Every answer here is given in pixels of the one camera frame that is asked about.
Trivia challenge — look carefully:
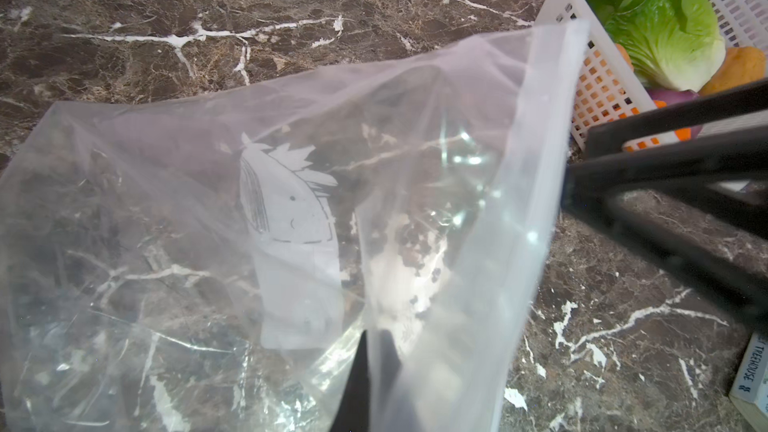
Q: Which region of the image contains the yellow-orange squash toy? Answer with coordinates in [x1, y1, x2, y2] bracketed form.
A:
[699, 47, 766, 96]

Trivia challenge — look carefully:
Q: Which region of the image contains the clear zip top bag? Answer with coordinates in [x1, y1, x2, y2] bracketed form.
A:
[1, 20, 589, 431]

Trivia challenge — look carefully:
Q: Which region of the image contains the green lettuce toy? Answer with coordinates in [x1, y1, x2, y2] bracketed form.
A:
[586, 0, 726, 92]

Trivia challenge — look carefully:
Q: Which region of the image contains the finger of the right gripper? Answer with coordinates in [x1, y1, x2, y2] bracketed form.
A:
[584, 79, 767, 159]
[562, 126, 767, 239]

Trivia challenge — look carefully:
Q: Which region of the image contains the white plastic basket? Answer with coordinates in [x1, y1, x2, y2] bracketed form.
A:
[537, 0, 767, 146]

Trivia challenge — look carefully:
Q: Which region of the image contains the brown potato toy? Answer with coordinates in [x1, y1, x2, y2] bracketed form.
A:
[615, 43, 635, 72]

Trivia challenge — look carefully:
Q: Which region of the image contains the colourful paperback book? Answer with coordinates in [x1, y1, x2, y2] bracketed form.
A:
[729, 332, 767, 432]

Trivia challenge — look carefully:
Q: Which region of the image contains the orange pumpkin toy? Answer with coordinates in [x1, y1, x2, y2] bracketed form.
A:
[621, 127, 699, 152]

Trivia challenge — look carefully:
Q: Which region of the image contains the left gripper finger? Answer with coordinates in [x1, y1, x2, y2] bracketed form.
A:
[329, 330, 401, 432]

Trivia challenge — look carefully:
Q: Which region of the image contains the purple onion toy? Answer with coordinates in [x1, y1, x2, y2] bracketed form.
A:
[646, 88, 702, 141]

